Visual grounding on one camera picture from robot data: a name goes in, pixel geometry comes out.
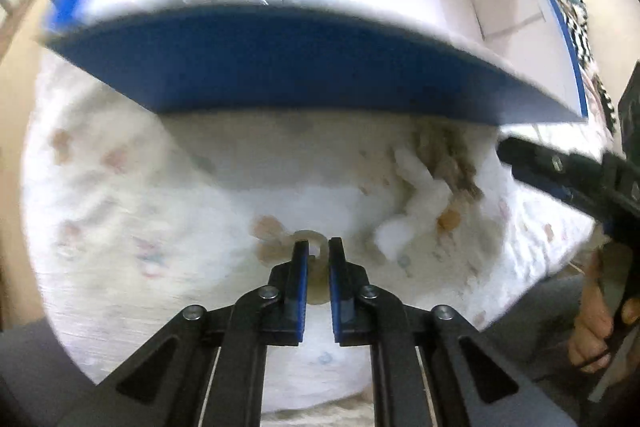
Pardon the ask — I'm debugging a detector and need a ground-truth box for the brown cardboard piece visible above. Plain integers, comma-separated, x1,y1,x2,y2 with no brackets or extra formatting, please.
252,216,330,306

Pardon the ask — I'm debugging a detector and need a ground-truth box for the brown fuzzy scrunchie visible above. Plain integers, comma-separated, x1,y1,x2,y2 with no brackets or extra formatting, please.
413,117,485,209

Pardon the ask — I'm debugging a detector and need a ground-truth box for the white cloth piece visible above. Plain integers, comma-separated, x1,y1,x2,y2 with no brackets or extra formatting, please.
373,146,452,262

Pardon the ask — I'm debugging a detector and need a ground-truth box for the blue white cardboard box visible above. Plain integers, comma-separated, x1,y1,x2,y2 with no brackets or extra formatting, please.
46,0,588,126

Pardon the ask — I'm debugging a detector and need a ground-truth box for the person's right hand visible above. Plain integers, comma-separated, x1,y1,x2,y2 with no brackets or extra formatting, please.
567,248,639,384

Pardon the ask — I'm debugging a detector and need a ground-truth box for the black white striped cloth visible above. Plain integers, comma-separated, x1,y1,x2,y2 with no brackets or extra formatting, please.
555,0,617,138

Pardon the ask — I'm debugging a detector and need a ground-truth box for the white patterned bed quilt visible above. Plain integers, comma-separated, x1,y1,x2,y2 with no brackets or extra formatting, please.
22,52,597,381

